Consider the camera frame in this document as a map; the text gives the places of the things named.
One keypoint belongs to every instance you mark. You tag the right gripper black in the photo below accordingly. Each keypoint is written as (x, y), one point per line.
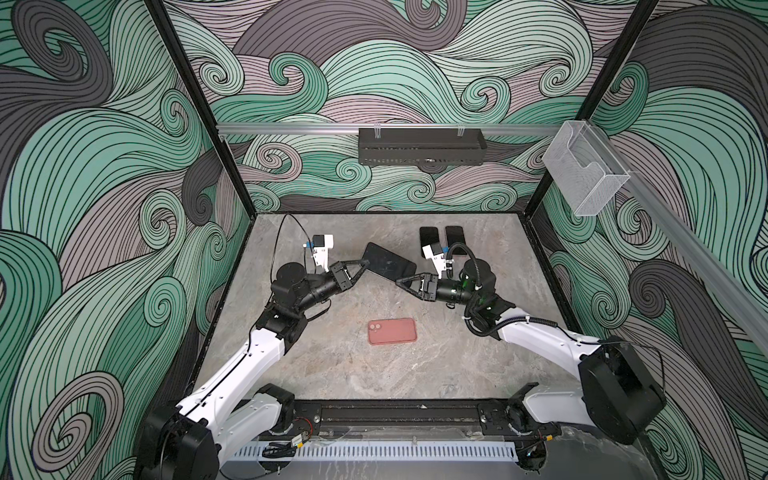
(430, 287)

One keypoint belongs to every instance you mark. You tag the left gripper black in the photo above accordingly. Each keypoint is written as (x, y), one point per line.
(341, 277)

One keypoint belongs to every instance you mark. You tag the pink phone case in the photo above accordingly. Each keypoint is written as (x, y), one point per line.
(392, 331)
(456, 235)

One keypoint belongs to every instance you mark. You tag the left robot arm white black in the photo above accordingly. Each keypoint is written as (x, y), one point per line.
(195, 437)

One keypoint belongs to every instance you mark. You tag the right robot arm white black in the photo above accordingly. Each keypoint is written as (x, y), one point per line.
(615, 394)

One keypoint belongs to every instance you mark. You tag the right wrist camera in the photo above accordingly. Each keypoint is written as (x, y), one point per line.
(436, 254)

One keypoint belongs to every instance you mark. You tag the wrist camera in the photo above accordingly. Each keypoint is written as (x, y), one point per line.
(320, 246)
(436, 254)

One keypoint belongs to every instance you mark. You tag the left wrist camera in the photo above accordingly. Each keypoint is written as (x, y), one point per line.
(320, 246)

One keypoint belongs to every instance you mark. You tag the black wall tray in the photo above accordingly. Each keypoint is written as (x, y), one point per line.
(418, 146)

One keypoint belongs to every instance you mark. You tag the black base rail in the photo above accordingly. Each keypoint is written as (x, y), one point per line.
(396, 414)

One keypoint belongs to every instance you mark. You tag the white slotted cable duct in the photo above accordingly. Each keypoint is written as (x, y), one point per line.
(448, 451)

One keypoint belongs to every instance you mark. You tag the aluminium rail back wall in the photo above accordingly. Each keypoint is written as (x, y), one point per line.
(307, 128)

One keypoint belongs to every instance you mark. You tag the aluminium rail wall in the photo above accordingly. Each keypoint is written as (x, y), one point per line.
(307, 128)
(657, 186)

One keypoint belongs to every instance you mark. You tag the clear plastic wall holder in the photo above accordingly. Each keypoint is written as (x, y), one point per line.
(587, 169)

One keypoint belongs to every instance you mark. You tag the aluminium rail right wall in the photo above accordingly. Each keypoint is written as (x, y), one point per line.
(657, 186)

